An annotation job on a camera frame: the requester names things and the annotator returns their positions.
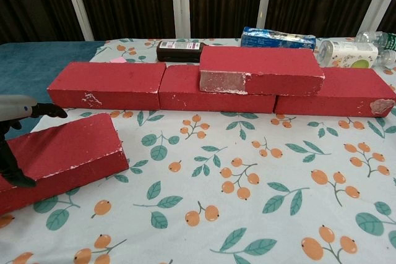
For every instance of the small pink cube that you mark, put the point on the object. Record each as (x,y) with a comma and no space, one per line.
(118,59)

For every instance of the blue carton box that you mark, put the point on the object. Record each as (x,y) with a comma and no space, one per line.
(272,39)

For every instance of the brown medicine bottle white cap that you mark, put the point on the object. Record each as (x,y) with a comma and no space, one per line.
(179,53)

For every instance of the clear bottle with white label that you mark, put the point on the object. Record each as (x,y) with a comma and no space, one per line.
(349,53)

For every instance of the red rectangular block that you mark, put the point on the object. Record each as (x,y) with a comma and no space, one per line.
(179,91)
(108,87)

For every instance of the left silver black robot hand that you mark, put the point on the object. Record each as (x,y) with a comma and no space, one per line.
(15,108)

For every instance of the clear bottle with green label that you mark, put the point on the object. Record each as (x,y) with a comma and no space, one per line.
(386,41)

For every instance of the red block with scuffed edges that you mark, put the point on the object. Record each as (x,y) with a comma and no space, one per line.
(71,152)

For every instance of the floral printed tablecloth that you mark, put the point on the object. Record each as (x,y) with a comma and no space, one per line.
(216,183)

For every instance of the red block with chipped corner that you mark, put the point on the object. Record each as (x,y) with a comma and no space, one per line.
(340,94)

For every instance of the dark pleated curtain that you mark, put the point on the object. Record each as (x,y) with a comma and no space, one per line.
(133,1)

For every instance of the blue felt table cover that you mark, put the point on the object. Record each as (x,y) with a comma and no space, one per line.
(24,69)

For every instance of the red block with worn end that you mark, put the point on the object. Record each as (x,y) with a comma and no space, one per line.
(263,63)

